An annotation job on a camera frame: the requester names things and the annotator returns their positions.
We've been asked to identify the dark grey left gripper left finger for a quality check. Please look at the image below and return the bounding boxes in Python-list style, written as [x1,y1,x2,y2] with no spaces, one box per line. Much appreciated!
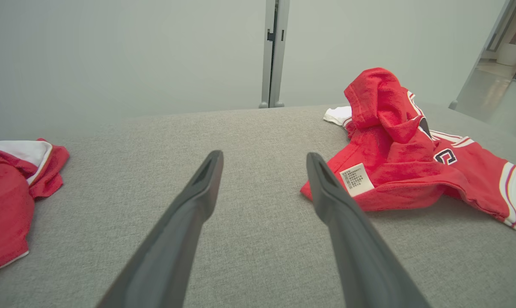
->
[96,150,224,308]

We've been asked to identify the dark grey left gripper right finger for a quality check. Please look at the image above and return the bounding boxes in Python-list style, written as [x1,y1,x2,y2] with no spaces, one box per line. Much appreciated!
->
[306,152,432,308]

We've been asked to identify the red Bulls jersey white sleeves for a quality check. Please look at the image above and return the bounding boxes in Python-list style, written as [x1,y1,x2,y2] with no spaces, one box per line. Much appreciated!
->
[300,67,516,238]

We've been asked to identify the red shorts with white trim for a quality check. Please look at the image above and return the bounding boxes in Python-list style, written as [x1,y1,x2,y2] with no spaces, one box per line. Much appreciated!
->
[0,138,70,279]

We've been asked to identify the white planter pot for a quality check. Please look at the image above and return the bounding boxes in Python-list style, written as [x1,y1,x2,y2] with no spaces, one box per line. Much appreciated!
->
[496,42,516,66]

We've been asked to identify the grey partition joint post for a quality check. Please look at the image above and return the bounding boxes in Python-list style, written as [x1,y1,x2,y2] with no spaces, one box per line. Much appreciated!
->
[259,0,291,109]

